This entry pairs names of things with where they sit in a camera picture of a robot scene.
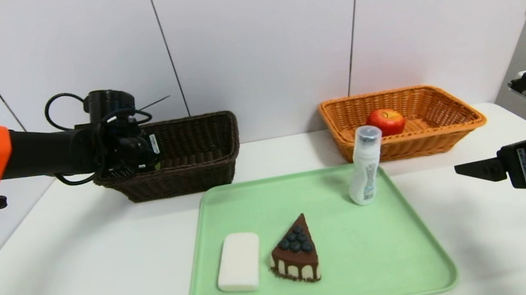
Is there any red apple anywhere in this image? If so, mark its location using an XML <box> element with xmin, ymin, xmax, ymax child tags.
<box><xmin>364</xmin><ymin>105</ymin><xmax>408</xmax><ymax>140</ymax></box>

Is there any white soap bar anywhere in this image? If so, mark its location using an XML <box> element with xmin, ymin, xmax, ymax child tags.
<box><xmin>210</xmin><ymin>229</ymin><xmax>268</xmax><ymax>295</ymax></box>

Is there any orange wicker basket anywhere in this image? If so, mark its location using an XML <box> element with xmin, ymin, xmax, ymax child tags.
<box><xmin>317</xmin><ymin>75</ymin><xmax>491</xmax><ymax>173</ymax></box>

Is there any dark brown wicker basket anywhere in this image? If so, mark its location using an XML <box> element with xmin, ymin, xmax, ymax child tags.
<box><xmin>86</xmin><ymin>109</ymin><xmax>248</xmax><ymax>210</ymax></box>

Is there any white bottle with clear cap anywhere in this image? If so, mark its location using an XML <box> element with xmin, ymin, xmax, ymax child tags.
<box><xmin>338</xmin><ymin>124</ymin><xmax>393</xmax><ymax>208</ymax></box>

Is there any light green plastic tray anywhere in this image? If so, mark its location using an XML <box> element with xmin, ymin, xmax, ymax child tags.
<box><xmin>168</xmin><ymin>150</ymin><xmax>461</xmax><ymax>295</ymax></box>

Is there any chocolate blueberry cake slice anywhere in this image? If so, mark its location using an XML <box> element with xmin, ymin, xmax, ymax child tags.
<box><xmin>262</xmin><ymin>211</ymin><xmax>324</xmax><ymax>289</ymax></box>

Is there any black left camera cable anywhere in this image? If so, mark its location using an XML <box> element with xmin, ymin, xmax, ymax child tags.
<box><xmin>42</xmin><ymin>75</ymin><xmax>174</xmax><ymax>139</ymax></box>

